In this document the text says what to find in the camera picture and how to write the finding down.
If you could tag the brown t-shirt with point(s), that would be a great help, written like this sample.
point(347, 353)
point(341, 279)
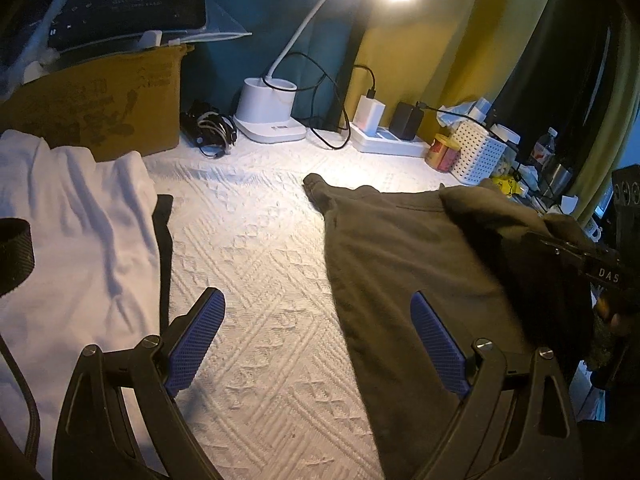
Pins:
point(400, 260)

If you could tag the white desk lamp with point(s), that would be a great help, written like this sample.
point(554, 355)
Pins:
point(265, 105)

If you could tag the white perforated basket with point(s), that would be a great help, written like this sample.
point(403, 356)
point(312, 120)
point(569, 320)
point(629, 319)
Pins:
point(477, 152)

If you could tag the yellow curtain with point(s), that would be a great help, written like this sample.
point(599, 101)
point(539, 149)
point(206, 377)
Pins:
point(440, 50)
point(607, 125)

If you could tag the yellow duck packet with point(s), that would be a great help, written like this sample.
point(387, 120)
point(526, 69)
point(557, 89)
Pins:
point(507, 186)

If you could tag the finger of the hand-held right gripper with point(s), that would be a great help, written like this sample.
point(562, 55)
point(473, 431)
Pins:
point(557, 250)

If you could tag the black charger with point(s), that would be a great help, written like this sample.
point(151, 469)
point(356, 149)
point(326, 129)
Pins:
point(406, 121)

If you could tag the plastic bag with dark package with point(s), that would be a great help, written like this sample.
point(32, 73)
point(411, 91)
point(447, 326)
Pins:
point(130, 0)

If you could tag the steel tumbler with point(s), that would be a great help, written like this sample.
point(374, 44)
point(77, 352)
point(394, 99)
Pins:
point(560, 177)

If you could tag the dark cloth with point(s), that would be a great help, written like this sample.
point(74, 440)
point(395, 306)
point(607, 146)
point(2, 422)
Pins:
point(164, 240)

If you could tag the person's right hand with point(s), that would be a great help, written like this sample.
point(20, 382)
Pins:
point(616, 319)

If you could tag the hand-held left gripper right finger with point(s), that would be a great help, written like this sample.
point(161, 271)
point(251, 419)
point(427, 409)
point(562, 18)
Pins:
point(440, 345)

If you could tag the white power strip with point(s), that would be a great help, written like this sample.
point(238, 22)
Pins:
point(385, 142)

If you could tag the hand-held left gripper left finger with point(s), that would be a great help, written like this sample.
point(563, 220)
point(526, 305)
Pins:
point(197, 340)

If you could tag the white mug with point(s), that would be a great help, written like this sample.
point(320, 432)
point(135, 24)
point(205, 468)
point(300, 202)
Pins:
point(594, 230)

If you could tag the red jar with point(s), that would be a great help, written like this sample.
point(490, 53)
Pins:
point(442, 155)

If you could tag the teal curtain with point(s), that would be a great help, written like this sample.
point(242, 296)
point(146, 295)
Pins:
point(240, 25)

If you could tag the white charger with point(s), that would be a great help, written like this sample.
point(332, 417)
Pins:
point(370, 115)

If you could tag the clear jar with white lid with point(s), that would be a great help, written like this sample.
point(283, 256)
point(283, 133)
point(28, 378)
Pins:
point(510, 136)

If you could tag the clear water bottle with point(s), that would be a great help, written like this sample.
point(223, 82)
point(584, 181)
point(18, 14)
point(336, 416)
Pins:
point(545, 150)

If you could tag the white t-shirt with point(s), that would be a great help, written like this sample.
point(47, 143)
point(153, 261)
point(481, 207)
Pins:
point(75, 220)

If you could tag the cardboard box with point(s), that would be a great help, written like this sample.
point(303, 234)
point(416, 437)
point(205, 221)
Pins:
point(100, 105)

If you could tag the green stone figurine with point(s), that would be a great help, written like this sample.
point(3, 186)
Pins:
point(600, 345)

